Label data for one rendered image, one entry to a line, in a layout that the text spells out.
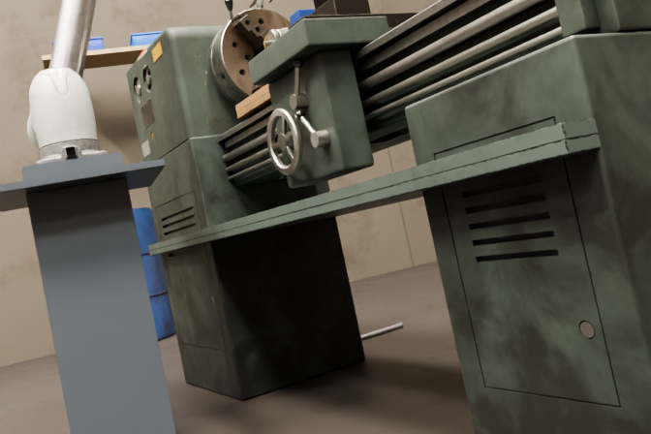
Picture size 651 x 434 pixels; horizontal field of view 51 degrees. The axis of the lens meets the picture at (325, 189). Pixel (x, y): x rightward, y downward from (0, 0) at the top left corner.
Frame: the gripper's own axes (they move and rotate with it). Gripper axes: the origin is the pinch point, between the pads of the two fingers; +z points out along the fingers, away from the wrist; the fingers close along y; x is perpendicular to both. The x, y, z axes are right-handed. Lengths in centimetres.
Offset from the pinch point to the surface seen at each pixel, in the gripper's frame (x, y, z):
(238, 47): -1.7, -9.4, 21.5
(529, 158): -130, -9, 82
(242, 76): -1.6, -8.3, 30.7
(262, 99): -28, -11, 46
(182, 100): 13.6, -24.1, 35.7
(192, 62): 13.0, -20.9, 22.7
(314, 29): -79, -18, 45
